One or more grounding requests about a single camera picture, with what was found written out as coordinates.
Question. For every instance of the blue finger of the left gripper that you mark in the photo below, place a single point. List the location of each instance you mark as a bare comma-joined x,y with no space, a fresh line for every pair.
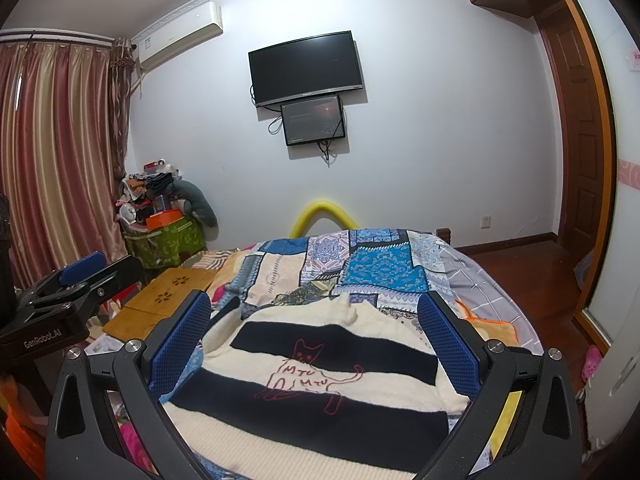
82,269

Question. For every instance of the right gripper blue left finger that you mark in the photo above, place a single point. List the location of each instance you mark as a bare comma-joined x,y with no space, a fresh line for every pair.
83,440

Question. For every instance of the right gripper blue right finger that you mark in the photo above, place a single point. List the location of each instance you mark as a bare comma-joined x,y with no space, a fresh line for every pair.
542,440

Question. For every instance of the cream navy striped sweater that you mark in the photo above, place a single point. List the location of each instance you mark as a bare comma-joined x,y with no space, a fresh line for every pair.
328,390

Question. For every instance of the clutter pile of clothes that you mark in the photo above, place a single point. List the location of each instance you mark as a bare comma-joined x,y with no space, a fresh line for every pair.
150,192

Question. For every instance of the orange plush toast blanket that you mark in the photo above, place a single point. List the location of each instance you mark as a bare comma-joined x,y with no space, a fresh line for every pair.
490,329

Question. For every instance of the wooden lap desk tray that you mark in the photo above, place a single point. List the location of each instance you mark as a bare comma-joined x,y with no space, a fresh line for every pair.
157,301

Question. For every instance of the grey checked bed sheet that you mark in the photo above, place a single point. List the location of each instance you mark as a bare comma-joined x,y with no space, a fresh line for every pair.
484,297

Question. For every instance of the green fabric storage box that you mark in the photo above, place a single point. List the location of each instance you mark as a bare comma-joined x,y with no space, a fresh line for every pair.
167,246

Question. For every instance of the orange box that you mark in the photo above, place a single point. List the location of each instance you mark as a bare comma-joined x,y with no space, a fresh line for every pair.
161,219

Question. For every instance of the blue patchwork bedspread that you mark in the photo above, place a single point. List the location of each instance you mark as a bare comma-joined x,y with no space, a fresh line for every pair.
389,269

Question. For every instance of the grey plush toy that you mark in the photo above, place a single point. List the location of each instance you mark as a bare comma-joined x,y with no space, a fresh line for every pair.
199,206

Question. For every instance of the pink slipper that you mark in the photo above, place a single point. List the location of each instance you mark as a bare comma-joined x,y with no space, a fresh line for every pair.
593,358

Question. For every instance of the pink striped curtain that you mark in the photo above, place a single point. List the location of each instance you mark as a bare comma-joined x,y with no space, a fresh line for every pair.
64,133

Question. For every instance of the yellow foam tube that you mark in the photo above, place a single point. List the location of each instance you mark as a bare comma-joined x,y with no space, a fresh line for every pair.
321,209

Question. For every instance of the brown wooden door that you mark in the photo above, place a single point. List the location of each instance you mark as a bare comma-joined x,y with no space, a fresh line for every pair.
580,87

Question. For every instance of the white air conditioner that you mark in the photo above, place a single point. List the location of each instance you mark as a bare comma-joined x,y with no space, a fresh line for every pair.
179,34

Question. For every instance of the small wall monitor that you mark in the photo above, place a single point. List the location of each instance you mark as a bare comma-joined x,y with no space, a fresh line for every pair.
313,120

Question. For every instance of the black wall television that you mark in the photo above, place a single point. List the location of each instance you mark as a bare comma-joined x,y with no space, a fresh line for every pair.
304,67

